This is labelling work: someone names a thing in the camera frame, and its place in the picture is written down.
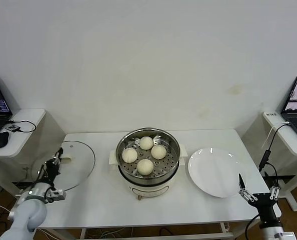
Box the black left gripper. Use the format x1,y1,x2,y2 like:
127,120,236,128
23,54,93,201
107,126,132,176
37,147,65,181

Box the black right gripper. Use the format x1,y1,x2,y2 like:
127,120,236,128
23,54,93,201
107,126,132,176
238,173,281,223

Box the glass lid cream handle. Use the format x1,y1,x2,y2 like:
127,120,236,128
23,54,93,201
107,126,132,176
30,140,96,192

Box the white steamed baozi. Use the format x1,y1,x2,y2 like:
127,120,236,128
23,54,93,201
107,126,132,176
136,158,154,176
121,147,139,164
139,136,154,151
150,145,167,160

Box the perforated steel steamer basket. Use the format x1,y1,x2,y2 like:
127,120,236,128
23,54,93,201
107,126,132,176
115,127,182,181

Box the round white plate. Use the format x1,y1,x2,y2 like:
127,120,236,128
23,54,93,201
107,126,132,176
187,147,248,199

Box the white side table with mouse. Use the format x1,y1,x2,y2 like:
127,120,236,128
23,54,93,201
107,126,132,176
0,108,47,208

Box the small black usb hub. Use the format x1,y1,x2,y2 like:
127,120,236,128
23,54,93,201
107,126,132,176
5,124,21,133

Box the black computer mouse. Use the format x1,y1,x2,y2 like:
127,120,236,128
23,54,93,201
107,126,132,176
0,131,10,150

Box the white side table with label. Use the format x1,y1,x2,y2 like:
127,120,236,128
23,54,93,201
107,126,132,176
262,111,297,212

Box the right black laptop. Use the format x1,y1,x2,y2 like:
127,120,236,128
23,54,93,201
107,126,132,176
280,75,297,145

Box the cream electric cooking pot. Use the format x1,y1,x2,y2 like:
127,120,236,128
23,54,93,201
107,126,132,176
109,147,189,201

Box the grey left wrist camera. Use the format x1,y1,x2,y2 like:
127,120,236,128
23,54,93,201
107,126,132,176
47,188,67,201

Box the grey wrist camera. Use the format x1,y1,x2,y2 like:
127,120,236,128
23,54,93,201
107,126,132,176
275,231,297,240
47,188,67,201

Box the black usb hub cable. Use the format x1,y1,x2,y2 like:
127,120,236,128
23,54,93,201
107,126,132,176
5,119,37,133

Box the white laptop cable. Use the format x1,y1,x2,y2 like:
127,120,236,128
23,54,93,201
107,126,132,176
261,121,291,149

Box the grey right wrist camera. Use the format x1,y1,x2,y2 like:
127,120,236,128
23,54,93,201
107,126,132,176
275,231,297,240

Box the white main table frame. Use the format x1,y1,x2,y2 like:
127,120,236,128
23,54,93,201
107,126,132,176
79,221,262,240

